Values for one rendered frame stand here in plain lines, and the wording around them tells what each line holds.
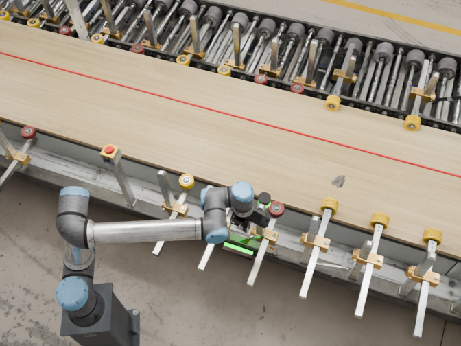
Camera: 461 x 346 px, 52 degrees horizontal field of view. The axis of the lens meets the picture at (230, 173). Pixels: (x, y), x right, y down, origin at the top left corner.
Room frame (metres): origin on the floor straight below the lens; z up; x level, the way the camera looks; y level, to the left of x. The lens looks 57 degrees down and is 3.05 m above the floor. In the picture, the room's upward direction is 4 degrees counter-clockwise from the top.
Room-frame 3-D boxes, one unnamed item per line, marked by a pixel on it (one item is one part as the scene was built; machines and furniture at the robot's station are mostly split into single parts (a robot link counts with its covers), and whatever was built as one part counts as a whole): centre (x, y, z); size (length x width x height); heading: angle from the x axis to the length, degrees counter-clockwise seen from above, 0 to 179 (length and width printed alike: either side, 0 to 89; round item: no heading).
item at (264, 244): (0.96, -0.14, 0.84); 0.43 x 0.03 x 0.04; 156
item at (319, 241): (0.93, -0.38, 0.95); 0.14 x 0.06 x 0.05; 66
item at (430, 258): (0.74, -0.82, 0.93); 0.04 x 0.04 x 0.48; 66
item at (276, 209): (1.15, -0.22, 0.85); 0.08 x 0.08 x 0.11
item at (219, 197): (0.98, 0.07, 1.32); 0.12 x 0.12 x 0.09; 1
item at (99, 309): (0.79, 0.79, 0.65); 0.19 x 0.19 x 0.10
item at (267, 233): (1.03, -0.15, 0.85); 0.14 x 0.06 x 0.05; 66
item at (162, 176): (1.24, 0.33, 0.92); 0.04 x 0.04 x 0.48; 66
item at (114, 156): (1.35, 0.57, 1.18); 0.07 x 0.07 x 0.08; 66
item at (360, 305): (0.79, -0.61, 0.95); 0.50 x 0.04 x 0.04; 156
